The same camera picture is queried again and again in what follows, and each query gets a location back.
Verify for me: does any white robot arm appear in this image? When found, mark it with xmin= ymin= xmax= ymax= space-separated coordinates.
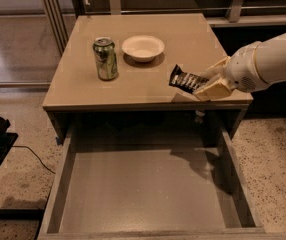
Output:
xmin=193 ymin=33 xmax=286 ymax=101

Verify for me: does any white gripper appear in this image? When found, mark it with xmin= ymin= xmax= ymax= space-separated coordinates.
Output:
xmin=193 ymin=41 xmax=269 ymax=101

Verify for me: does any open grey top drawer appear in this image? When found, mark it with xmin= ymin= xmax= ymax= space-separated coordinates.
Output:
xmin=37 ymin=123 xmax=286 ymax=240

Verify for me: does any black cable on floor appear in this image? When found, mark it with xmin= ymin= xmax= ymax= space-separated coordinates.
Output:
xmin=12 ymin=145 xmax=57 ymax=175

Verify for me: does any small drawer lock latch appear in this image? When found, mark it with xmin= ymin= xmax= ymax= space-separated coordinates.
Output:
xmin=195 ymin=110 xmax=205 ymax=124

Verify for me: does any grey cabinet with countertop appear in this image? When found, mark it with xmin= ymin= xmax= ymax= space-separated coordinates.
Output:
xmin=43 ymin=14 xmax=252 ymax=139

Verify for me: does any white paper bowl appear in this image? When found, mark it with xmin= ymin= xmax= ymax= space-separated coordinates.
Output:
xmin=122 ymin=35 xmax=165 ymax=63

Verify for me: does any black rxbar chocolate wrapper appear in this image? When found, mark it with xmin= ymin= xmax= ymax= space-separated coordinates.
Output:
xmin=169 ymin=65 xmax=208 ymax=94

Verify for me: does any green soda can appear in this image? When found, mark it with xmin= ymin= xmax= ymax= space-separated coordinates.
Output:
xmin=92 ymin=37 xmax=118 ymax=81

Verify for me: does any metal railing frame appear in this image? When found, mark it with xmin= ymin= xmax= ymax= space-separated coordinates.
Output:
xmin=41 ymin=0 xmax=286 ymax=53

